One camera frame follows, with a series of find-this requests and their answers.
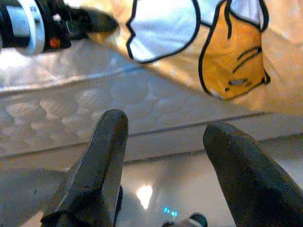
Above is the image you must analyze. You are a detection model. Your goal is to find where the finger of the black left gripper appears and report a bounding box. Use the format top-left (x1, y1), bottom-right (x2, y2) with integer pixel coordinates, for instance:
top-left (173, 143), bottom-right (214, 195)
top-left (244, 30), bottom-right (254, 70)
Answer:
top-left (80, 8), bottom-right (119, 40)

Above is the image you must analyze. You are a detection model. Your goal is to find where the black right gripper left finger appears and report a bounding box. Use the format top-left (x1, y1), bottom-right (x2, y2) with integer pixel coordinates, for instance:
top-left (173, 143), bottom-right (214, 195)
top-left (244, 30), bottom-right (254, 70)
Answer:
top-left (40, 108), bottom-right (129, 227)

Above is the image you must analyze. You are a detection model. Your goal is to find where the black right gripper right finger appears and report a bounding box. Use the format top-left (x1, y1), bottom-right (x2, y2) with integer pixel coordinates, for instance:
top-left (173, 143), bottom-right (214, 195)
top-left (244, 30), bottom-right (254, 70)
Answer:
top-left (203, 122), bottom-right (303, 227)

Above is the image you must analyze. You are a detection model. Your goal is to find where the yellow cartoon print blanket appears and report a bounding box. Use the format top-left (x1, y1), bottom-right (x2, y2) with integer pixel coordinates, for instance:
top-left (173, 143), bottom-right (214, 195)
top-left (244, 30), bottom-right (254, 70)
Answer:
top-left (63, 0), bottom-right (303, 116)

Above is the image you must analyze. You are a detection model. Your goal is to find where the black robot foot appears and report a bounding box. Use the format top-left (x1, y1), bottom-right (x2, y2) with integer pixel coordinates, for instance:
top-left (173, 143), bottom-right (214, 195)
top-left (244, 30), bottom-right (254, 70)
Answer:
top-left (163, 212), bottom-right (208, 227)

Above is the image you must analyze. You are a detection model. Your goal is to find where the white quilted mattress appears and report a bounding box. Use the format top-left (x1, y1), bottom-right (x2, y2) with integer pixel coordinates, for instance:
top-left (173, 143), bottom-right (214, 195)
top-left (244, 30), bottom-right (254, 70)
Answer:
top-left (0, 39), bottom-right (303, 166)

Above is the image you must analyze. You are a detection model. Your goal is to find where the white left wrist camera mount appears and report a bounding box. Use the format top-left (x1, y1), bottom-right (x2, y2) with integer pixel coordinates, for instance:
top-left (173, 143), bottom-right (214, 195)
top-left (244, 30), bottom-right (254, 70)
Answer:
top-left (6, 0), bottom-right (45, 56)

